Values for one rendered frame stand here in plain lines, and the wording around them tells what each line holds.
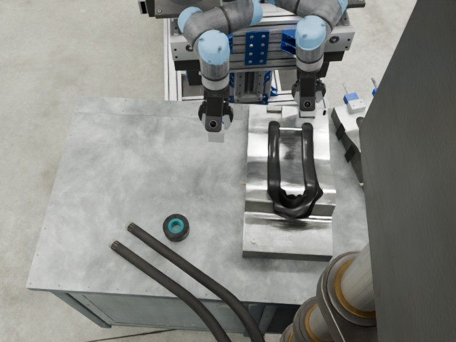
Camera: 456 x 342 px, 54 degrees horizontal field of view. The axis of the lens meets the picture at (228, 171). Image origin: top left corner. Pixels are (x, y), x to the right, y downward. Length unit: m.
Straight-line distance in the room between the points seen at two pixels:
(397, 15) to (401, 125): 3.05
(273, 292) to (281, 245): 0.13
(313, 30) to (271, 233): 0.58
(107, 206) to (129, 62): 1.56
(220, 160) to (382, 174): 1.23
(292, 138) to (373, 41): 1.73
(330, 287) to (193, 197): 0.91
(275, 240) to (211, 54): 0.56
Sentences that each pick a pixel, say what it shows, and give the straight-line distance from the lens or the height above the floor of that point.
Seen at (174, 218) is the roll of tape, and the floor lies 0.84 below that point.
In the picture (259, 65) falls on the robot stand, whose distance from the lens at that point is 1.88.
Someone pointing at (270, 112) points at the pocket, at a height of 0.86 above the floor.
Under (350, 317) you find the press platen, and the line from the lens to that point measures 0.60.
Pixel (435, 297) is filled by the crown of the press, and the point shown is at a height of 1.90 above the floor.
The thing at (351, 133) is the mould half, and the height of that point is 0.86.
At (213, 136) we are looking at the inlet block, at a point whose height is 0.94.
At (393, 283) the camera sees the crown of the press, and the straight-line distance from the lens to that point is 0.29.
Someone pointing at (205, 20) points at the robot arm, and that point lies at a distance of 1.22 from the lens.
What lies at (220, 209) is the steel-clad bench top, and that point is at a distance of 1.43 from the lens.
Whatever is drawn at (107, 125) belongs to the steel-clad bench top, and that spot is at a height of 0.80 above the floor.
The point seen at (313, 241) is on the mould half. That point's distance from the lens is 1.35.
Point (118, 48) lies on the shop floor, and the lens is 3.00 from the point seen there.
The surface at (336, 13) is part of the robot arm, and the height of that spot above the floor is 1.28.
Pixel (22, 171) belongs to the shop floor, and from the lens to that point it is 2.64.
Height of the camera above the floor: 2.11
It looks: 61 degrees down
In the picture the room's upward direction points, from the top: straight up
